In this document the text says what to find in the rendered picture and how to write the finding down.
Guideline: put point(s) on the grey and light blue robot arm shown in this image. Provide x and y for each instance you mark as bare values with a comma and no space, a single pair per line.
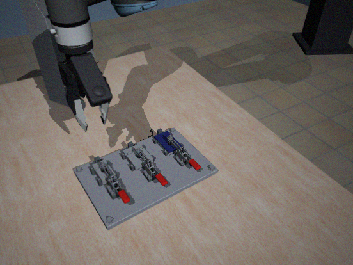
74,13

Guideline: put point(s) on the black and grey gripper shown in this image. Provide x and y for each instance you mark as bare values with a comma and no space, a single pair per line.
77,104

